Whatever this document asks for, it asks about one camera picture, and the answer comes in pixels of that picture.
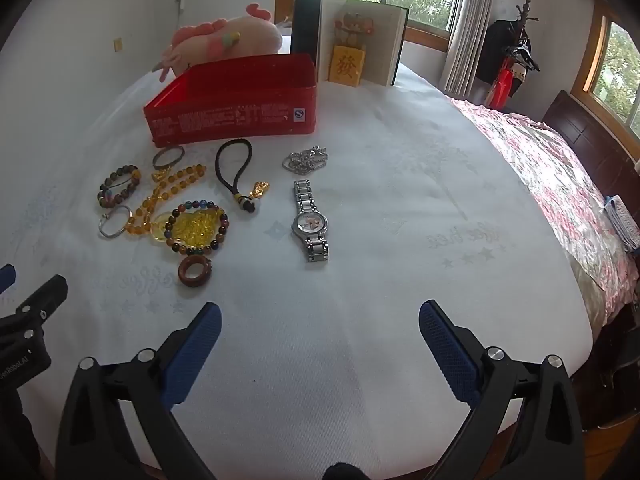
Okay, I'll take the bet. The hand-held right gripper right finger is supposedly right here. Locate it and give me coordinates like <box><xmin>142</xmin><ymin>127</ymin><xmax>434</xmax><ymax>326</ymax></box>
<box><xmin>418</xmin><ymin>299</ymin><xmax>586</xmax><ymax>480</ymax></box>

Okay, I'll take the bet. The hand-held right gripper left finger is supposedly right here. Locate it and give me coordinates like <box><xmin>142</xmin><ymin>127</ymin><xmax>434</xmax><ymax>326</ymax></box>
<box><xmin>55</xmin><ymin>301</ymin><xmax>223</xmax><ymax>480</ymax></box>

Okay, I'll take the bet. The silver bangle with amber bead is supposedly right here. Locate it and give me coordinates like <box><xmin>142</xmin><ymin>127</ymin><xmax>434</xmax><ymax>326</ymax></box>
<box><xmin>98</xmin><ymin>205</ymin><xmax>134</xmax><ymax>238</ymax></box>

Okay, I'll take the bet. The wooden bead bracelet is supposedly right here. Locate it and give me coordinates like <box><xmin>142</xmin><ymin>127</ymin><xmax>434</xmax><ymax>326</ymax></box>
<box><xmin>97</xmin><ymin>164</ymin><xmax>142</xmax><ymax>211</ymax></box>

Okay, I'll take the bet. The silver wristwatch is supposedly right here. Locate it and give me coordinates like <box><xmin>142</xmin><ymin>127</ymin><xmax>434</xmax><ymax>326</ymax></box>
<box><xmin>291</xmin><ymin>179</ymin><xmax>331</xmax><ymax>263</ymax></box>

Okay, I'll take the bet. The plain silver bangle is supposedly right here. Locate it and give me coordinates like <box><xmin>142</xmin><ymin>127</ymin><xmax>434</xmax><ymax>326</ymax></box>
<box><xmin>152</xmin><ymin>146</ymin><xmax>187</xmax><ymax>171</ymax></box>

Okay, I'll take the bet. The black braided cord with pendant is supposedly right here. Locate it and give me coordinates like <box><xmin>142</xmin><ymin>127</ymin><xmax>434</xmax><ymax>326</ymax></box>
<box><xmin>215</xmin><ymin>138</ymin><xmax>273</xmax><ymax>216</ymax></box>

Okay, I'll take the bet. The silver chain necklace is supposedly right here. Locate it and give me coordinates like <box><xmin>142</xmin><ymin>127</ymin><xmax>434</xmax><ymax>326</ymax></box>
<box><xmin>281</xmin><ymin>145</ymin><xmax>329</xmax><ymax>177</ymax></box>

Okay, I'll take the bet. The red plastic box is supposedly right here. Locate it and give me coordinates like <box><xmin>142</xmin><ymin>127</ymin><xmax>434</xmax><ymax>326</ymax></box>
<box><xmin>143</xmin><ymin>52</ymin><xmax>319</xmax><ymax>147</ymax></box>

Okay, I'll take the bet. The yellow disc pendant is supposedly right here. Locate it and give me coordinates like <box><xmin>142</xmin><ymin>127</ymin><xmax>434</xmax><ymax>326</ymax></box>
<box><xmin>150</xmin><ymin>212</ymin><xmax>174</xmax><ymax>246</ymax></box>

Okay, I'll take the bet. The yellow amber pendant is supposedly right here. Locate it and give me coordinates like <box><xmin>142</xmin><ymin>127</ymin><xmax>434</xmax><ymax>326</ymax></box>
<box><xmin>172</xmin><ymin>210</ymin><xmax>221</xmax><ymax>243</ymax></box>

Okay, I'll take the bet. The white mattress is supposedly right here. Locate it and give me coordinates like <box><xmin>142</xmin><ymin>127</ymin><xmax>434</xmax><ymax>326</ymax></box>
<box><xmin>0</xmin><ymin>25</ymin><xmax>601</xmax><ymax>480</ymax></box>

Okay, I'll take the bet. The pink floral quilt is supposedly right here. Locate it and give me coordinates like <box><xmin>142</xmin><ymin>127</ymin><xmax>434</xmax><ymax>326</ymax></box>
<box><xmin>447</xmin><ymin>96</ymin><xmax>640</xmax><ymax>321</ymax></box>

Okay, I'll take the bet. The dark wooden headboard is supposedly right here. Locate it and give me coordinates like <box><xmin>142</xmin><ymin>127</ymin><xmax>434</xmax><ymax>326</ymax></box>
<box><xmin>542</xmin><ymin>90</ymin><xmax>640</xmax><ymax>211</ymax></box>

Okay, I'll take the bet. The red bag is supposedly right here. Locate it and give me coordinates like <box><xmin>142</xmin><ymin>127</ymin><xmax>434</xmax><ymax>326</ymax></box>
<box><xmin>487</xmin><ymin>62</ymin><xmax>516</xmax><ymax>111</ymax></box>

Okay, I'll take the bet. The golden figurine on yellow block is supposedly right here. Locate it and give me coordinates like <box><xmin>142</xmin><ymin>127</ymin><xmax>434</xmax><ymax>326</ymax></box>
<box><xmin>327</xmin><ymin>11</ymin><xmax>376</xmax><ymax>88</ymax></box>

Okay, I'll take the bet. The white curtain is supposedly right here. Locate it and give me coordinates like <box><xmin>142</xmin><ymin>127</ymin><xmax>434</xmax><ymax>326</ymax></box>
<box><xmin>440</xmin><ymin>0</ymin><xmax>498</xmax><ymax>98</ymax></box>

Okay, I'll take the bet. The pink unicorn plush toy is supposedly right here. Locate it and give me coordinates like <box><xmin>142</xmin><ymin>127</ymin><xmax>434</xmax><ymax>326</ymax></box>
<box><xmin>151</xmin><ymin>2</ymin><xmax>284</xmax><ymax>83</ymax></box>

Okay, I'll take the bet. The wooden coat rack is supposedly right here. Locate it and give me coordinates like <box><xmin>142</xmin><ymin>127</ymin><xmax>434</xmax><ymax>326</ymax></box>
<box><xmin>515</xmin><ymin>0</ymin><xmax>543</xmax><ymax>68</ymax></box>

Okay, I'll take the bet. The brown wooden ring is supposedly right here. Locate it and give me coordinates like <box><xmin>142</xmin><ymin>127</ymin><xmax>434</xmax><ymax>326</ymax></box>
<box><xmin>177</xmin><ymin>255</ymin><xmax>216</xmax><ymax>288</ymax></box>

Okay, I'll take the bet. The multicolour bead bracelet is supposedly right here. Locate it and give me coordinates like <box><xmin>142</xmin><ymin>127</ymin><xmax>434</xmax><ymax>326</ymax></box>
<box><xmin>164</xmin><ymin>199</ymin><xmax>231</xmax><ymax>256</ymax></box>

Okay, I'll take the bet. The amber bead necklace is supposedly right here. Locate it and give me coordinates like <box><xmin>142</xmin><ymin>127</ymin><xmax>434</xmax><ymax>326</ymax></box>
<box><xmin>125</xmin><ymin>164</ymin><xmax>207</xmax><ymax>238</ymax></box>

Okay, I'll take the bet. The narrow wooden frame window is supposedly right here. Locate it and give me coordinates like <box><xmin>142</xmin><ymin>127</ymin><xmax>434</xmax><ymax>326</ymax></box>
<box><xmin>572</xmin><ymin>7</ymin><xmax>640</xmax><ymax>141</ymax></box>

